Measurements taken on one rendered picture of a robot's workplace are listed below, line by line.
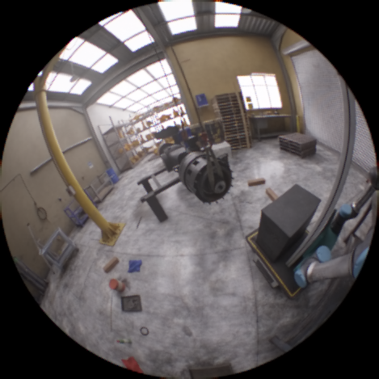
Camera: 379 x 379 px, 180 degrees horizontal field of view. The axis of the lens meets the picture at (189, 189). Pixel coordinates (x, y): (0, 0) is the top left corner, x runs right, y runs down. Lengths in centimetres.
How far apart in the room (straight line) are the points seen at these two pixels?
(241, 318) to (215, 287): 53
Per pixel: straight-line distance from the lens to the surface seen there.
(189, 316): 167
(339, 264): 60
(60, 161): 282
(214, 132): 435
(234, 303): 159
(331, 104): 604
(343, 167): 67
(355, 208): 129
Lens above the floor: 159
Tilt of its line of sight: 32 degrees down
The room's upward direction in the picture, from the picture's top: 21 degrees counter-clockwise
